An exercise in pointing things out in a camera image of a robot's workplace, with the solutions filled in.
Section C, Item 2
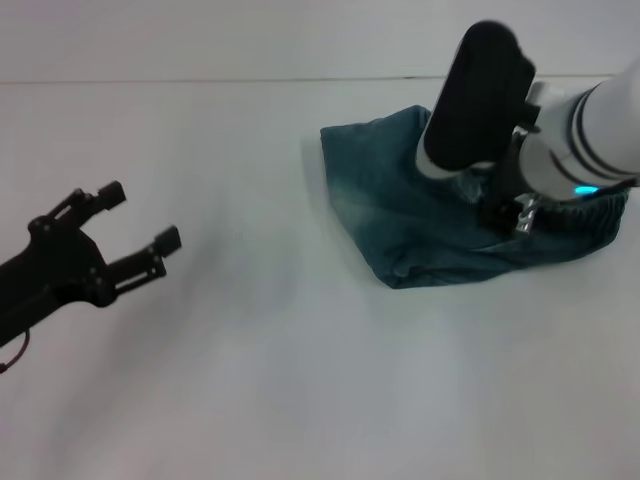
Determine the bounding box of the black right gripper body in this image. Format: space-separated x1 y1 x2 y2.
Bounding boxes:
475 125 532 235

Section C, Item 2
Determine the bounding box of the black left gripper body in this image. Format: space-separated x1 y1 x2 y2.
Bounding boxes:
0 215 120 347

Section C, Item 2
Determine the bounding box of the blue denim shorts basketball print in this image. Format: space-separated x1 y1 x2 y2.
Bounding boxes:
319 103 630 291

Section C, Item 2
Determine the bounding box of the silver connector with cable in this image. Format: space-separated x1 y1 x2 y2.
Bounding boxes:
513 193 544 237

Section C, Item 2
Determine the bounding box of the thin dark left gripper cable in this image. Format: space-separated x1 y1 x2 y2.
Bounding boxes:
0 327 32 374

